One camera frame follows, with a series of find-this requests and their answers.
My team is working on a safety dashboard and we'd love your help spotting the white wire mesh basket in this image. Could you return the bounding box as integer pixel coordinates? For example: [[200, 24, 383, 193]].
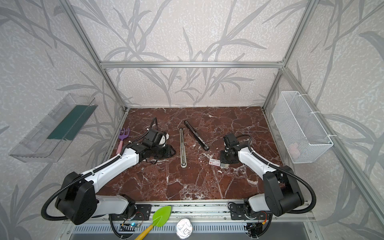
[[272, 91, 334, 164]]

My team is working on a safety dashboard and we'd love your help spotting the crumpled white paper cup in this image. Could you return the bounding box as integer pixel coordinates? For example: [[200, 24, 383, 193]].
[[176, 219, 193, 240]]

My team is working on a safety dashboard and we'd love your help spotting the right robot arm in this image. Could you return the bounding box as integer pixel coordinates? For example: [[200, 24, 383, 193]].
[[220, 134, 317, 219]]

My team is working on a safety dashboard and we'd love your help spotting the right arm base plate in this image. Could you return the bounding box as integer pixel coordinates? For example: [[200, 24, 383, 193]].
[[227, 202, 271, 222]]

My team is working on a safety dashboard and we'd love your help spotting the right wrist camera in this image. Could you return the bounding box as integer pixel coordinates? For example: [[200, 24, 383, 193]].
[[223, 133, 240, 151]]

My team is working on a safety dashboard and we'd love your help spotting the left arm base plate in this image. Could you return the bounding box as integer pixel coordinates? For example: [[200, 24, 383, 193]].
[[120, 204, 152, 221]]

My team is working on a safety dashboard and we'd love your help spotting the beige stapler black cap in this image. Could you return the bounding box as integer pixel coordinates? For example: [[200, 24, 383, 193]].
[[179, 128, 187, 169]]

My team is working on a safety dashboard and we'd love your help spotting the aluminium front rail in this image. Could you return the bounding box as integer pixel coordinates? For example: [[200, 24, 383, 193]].
[[61, 200, 316, 224]]

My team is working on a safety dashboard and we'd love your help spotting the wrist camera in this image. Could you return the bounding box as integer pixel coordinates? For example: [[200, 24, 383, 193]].
[[223, 133, 240, 151], [142, 129, 169, 148]]

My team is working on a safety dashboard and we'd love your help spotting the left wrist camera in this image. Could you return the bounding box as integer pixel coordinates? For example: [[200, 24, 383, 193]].
[[142, 129, 169, 148]]

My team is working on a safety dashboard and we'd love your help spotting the purple pink toy rake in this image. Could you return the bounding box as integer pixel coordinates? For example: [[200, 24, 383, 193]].
[[116, 128, 131, 155]]

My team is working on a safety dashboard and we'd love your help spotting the white red staple box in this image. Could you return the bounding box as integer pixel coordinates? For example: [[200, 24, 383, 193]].
[[209, 159, 229, 168]]

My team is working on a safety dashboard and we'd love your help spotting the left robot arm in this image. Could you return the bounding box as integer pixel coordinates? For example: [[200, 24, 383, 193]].
[[41, 118, 176, 225]]

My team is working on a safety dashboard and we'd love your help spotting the green plastic toy shovel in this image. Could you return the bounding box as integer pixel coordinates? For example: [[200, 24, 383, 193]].
[[135, 206, 172, 240]]

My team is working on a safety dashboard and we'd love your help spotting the clear plastic wall tray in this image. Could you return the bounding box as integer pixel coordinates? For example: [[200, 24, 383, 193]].
[[9, 94, 98, 163]]

